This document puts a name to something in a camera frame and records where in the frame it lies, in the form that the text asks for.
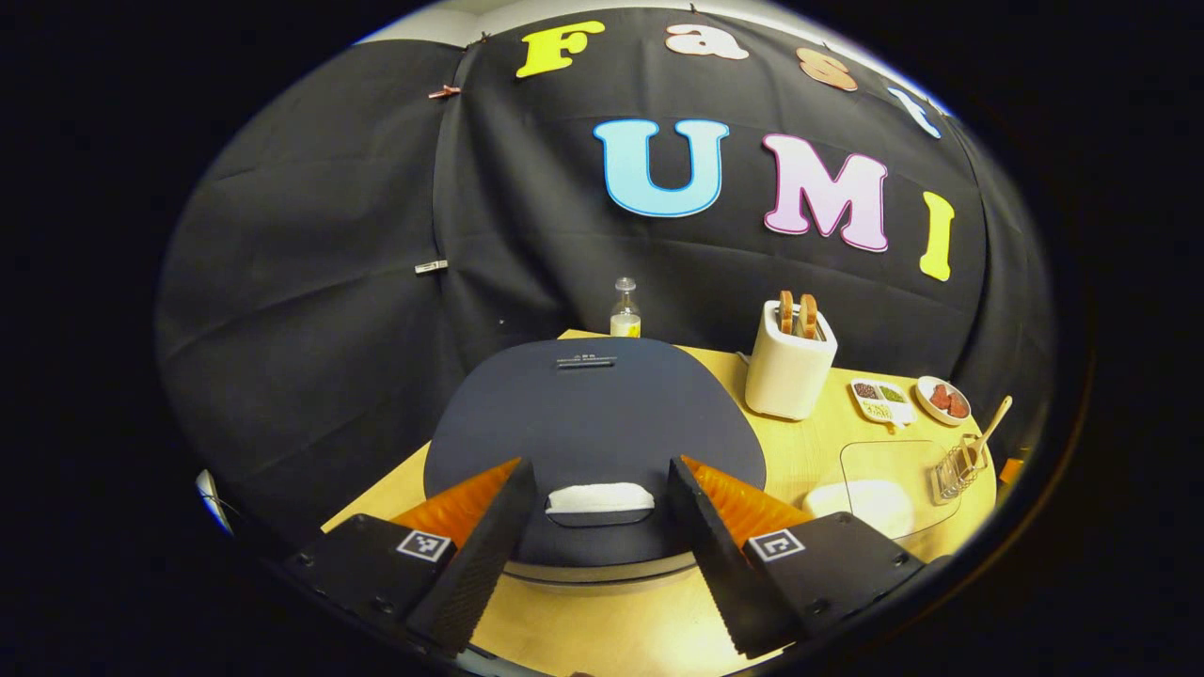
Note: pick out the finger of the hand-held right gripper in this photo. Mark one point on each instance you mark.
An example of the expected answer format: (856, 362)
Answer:
(1010, 470)

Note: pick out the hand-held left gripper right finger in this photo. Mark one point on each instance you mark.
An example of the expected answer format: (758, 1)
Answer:
(715, 569)

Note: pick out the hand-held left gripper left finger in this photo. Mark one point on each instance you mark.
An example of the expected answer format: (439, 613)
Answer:
(489, 559)

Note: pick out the wooden spoon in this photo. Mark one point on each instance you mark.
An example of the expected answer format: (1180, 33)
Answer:
(992, 428)

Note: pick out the dark blue rice cooker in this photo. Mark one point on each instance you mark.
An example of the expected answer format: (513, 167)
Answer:
(593, 423)

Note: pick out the red meat piece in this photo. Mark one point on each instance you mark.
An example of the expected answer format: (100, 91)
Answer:
(941, 397)
(958, 406)

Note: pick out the round white plate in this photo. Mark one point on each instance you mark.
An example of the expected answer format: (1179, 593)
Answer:
(924, 404)

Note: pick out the white divided dish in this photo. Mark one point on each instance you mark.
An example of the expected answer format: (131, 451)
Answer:
(905, 414)

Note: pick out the heap of green beans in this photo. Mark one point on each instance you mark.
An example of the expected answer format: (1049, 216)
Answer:
(892, 393)

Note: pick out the heap of pale soybeans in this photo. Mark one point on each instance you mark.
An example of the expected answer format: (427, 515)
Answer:
(875, 409)

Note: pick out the heap of dark beans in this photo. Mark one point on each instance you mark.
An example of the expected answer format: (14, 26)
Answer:
(865, 389)

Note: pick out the white toaster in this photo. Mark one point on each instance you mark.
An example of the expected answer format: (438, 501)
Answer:
(785, 376)

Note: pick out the toast bread slice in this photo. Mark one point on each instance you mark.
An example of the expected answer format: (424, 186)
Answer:
(785, 312)
(809, 316)

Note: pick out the small glass bottle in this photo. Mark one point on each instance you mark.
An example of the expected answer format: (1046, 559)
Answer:
(625, 315)

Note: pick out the silver clip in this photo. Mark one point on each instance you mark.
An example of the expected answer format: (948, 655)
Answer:
(432, 267)

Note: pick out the copper clip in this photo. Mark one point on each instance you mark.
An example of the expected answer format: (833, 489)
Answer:
(444, 91)

